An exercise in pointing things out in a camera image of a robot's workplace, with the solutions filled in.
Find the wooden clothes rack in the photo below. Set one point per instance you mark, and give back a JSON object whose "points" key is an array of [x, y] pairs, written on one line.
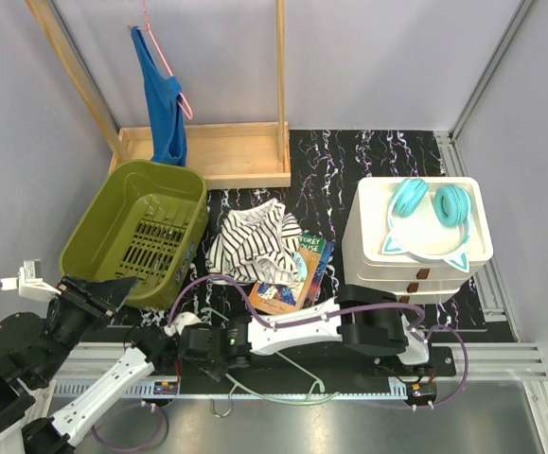
{"points": [[229, 156]]}

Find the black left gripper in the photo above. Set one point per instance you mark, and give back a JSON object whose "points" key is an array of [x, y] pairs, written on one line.
{"points": [[102, 299]]}

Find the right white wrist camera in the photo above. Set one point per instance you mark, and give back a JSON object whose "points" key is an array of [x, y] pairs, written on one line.
{"points": [[181, 321]]}

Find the striped black white tank top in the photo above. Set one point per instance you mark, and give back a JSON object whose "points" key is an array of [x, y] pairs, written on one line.
{"points": [[257, 245]]}

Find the teal cat ear headphones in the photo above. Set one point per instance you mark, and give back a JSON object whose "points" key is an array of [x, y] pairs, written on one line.
{"points": [[430, 225]]}

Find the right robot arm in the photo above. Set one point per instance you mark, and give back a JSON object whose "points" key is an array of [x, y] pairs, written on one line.
{"points": [[369, 321]]}

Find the white drawer storage box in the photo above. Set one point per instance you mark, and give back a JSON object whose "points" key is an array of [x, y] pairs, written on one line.
{"points": [[411, 281]]}

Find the blue storey treehouse book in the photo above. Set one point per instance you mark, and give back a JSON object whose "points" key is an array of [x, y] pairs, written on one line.
{"points": [[316, 252]]}

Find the blue tank top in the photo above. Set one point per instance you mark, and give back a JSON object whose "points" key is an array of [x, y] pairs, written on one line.
{"points": [[166, 118]]}

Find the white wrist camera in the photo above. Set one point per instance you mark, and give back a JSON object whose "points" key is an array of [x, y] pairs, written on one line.
{"points": [[181, 321], [29, 283]]}

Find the mint green clothes hanger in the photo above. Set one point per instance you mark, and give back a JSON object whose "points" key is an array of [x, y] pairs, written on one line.
{"points": [[287, 383]]}

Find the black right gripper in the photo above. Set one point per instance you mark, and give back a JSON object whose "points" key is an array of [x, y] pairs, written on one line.
{"points": [[214, 372]]}

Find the orange Othello book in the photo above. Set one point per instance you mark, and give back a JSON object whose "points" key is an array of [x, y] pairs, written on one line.
{"points": [[276, 299]]}

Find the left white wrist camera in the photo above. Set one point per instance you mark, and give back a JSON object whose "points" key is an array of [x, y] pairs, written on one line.
{"points": [[29, 283]]}

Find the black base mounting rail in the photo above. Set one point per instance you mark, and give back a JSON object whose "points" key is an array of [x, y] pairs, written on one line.
{"points": [[341, 369]]}

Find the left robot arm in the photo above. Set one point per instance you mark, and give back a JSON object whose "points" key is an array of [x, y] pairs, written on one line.
{"points": [[33, 350]]}

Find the olive green plastic basket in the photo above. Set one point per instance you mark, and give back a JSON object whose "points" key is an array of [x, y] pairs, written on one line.
{"points": [[146, 222]]}

